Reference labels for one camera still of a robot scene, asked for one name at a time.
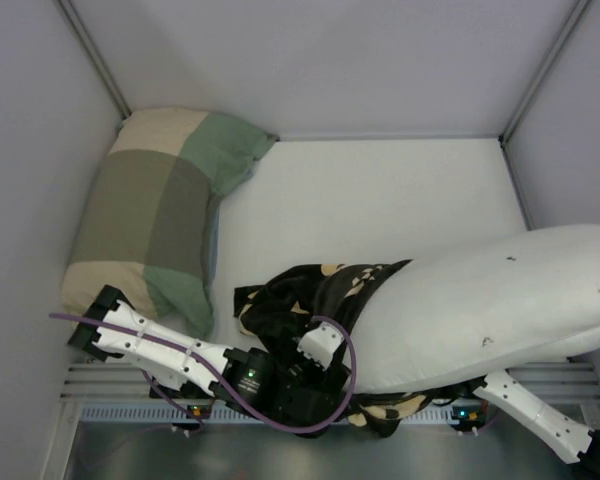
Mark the green beige patchwork pillow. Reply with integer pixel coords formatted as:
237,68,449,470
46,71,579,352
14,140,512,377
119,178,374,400
61,107,278,339

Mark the perforated grey cable duct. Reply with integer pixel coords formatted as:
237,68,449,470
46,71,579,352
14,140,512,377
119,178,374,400
80,401,485,426

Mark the white pillow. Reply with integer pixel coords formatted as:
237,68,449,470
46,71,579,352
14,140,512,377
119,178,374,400
352,225,600,394

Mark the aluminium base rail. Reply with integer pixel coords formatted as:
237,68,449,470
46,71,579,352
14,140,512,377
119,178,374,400
60,362,600,404

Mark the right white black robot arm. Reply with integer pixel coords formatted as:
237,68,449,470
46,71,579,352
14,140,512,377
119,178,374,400
473,370,600,479

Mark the left aluminium corner post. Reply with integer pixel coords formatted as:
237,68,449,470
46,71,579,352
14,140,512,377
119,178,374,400
54,0,131,119

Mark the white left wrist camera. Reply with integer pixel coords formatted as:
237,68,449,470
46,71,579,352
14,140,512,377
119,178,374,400
297,322,344,370

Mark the aluminium corner post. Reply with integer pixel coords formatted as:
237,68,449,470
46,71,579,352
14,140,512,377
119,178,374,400
54,0,131,119
498,0,595,149

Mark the right aluminium corner post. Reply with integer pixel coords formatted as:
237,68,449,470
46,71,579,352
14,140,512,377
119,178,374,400
498,0,595,149

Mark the black floral plush pillowcase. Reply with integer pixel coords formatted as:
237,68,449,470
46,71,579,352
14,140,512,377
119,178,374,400
233,258,439,439

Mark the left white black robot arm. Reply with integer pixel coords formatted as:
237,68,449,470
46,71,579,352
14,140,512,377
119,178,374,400
67,285,357,435

